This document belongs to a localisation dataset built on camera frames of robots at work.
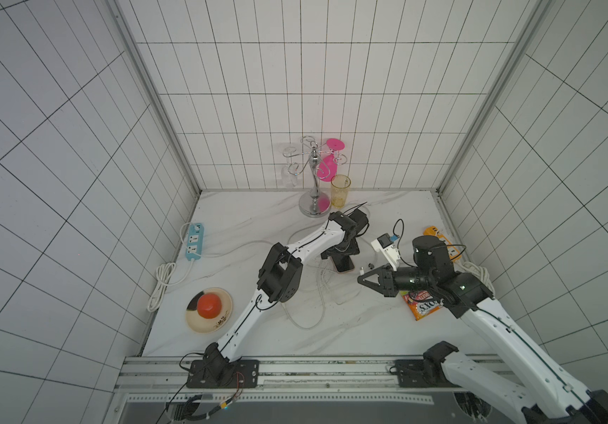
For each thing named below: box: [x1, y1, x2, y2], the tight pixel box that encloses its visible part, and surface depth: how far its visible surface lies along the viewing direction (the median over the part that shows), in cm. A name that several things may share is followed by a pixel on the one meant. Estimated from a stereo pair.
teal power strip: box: [185, 222, 205, 261], surface depth 102 cm
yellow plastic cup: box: [330, 174, 352, 208], surface depth 109 cm
